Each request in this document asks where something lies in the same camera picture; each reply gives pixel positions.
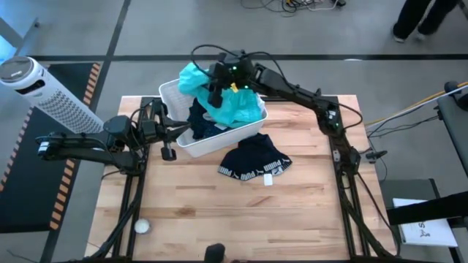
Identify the white perforated plastic basket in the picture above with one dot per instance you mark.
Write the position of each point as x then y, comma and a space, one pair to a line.
215, 142

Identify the navy patterned garment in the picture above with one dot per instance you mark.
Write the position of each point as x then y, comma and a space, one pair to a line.
201, 122

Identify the white paper sheet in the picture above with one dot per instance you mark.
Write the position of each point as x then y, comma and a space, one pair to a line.
428, 232

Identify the black flat bar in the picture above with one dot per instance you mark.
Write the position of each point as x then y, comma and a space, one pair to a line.
428, 210

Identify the black mat with orange stripes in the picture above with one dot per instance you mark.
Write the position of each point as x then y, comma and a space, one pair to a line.
33, 190

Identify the white round disc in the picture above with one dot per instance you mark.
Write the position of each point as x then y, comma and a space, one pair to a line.
142, 226

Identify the teal garment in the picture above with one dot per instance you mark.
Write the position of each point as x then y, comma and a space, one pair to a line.
237, 106

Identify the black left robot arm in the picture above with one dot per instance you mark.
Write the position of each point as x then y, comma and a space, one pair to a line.
84, 146

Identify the grey neighbouring table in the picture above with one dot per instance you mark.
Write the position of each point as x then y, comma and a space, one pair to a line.
455, 120

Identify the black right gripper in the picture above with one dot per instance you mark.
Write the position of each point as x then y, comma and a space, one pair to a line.
234, 73

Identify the navy shorts with Puma waistband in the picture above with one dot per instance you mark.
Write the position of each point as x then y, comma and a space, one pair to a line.
256, 157

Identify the white tower fan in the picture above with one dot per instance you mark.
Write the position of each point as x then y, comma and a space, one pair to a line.
55, 98

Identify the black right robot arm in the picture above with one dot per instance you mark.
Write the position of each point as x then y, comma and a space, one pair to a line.
292, 91

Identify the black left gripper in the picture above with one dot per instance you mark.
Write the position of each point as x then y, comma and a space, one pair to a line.
153, 124

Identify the standing person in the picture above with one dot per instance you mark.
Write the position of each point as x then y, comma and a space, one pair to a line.
420, 18

